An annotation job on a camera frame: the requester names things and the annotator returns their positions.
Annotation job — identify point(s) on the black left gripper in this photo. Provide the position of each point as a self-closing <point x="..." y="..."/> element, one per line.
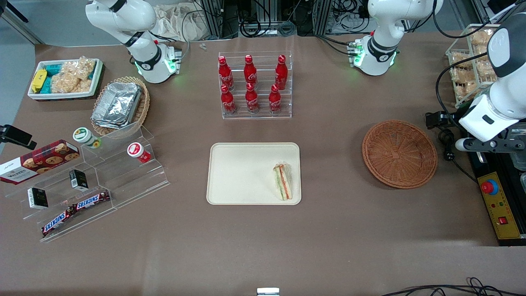
<point x="453" y="119"/>

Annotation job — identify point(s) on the triangle sandwich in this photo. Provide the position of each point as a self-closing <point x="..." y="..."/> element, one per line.
<point x="282" y="183"/>

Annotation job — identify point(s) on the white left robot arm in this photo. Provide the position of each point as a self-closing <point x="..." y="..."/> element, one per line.
<point x="507" y="102"/>

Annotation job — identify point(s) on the brown round wicker basket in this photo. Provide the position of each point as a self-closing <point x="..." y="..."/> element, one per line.
<point x="398" y="154"/>

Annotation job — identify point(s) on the beige rectangular tray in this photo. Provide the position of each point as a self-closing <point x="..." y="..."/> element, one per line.
<point x="242" y="173"/>

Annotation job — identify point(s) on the light wicker basket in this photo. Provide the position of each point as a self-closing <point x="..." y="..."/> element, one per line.
<point x="144" y="102"/>

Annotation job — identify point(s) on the bagged bread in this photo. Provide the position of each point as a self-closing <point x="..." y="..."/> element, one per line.
<point x="460" y="58"/>
<point x="485" y="68"/>
<point x="462" y="75"/>
<point x="466" y="89"/>
<point x="481" y="37"/>

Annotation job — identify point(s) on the red emergency stop button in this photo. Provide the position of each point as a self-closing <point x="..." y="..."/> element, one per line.
<point x="489" y="187"/>

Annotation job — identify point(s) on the yellow emergency stop box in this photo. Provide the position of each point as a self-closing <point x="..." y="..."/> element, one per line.
<point x="503" y="205"/>

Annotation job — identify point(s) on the red Coca-Cola bottle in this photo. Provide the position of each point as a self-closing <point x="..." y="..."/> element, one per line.
<point x="275" y="100"/>
<point x="252" y="100"/>
<point x="281" y="74"/>
<point x="225" y="74"/>
<point x="228" y="100"/>
<point x="250" y="72"/>

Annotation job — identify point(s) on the clear acrylic bottle rack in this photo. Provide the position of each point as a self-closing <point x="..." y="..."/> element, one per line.
<point x="257" y="116"/>

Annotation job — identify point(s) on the beige crumpled cloth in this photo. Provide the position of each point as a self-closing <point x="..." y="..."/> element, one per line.
<point x="176" y="20"/>

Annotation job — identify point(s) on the red lid cup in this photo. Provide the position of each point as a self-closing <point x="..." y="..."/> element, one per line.
<point x="136" y="150"/>

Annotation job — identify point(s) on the clear acrylic stepped display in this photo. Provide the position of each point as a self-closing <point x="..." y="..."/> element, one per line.
<point x="123" y="181"/>

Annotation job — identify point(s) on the stack of foil trays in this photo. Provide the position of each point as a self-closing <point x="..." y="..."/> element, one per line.
<point x="117" y="105"/>

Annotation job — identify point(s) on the green lid cup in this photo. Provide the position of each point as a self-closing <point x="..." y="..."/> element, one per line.
<point x="84" y="135"/>

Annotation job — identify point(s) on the Snickers bar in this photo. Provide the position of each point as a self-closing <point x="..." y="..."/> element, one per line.
<point x="57" y="222"/>
<point x="92" y="200"/>

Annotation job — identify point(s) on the clear bag of crackers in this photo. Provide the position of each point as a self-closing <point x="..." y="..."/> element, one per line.
<point x="68" y="84"/>
<point x="80" y="68"/>

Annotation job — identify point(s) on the small black box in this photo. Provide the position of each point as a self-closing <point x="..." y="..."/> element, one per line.
<point x="78" y="179"/>
<point x="38" y="198"/>

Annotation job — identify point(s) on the white rectangular bin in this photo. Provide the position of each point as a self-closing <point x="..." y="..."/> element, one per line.
<point x="61" y="95"/>

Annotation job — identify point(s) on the teal snack packet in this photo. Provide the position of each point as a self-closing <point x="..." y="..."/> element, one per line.
<point x="46" y="86"/>
<point x="52" y="69"/>

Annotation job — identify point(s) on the yellow snack packet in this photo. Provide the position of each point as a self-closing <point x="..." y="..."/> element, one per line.
<point x="39" y="80"/>

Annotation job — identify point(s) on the red tartan cookie box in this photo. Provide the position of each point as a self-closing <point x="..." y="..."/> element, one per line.
<point x="39" y="161"/>

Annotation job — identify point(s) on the red rocker switch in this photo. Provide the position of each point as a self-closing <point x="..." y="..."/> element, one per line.
<point x="503" y="220"/>

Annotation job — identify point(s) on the aluminium frame post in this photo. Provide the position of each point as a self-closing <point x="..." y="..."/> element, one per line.
<point x="215" y="18"/>
<point x="322" y="16"/>

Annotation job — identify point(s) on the black clamp mount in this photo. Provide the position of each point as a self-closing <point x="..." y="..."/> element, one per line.
<point x="16" y="137"/>

